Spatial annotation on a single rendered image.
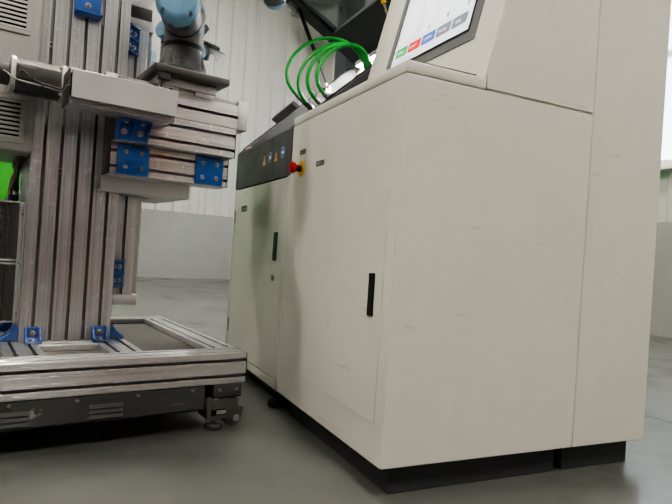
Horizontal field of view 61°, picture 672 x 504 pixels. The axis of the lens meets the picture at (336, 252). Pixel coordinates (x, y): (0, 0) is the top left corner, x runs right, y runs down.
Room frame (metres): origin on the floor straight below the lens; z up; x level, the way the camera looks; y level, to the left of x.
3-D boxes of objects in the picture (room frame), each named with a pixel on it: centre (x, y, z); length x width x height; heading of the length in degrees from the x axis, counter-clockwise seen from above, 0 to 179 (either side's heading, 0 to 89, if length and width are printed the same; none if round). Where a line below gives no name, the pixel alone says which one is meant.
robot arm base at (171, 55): (1.72, 0.50, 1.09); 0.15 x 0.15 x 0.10
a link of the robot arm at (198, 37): (1.71, 0.50, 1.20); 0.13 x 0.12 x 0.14; 9
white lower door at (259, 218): (2.20, 0.31, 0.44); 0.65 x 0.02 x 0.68; 25
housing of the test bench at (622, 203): (2.18, -0.49, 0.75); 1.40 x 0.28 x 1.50; 25
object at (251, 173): (2.20, 0.30, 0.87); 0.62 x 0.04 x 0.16; 25
